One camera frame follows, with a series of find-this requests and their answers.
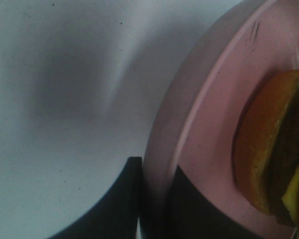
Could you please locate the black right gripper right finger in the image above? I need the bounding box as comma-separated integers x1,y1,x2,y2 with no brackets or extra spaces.
140,168,258,239

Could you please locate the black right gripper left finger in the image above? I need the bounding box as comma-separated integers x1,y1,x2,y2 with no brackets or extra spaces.
52,157,143,239

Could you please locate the pink round plate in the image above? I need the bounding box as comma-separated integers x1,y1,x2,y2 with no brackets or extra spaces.
143,0,299,239

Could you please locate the toy burger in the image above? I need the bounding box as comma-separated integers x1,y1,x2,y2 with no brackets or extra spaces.
232,70,299,234

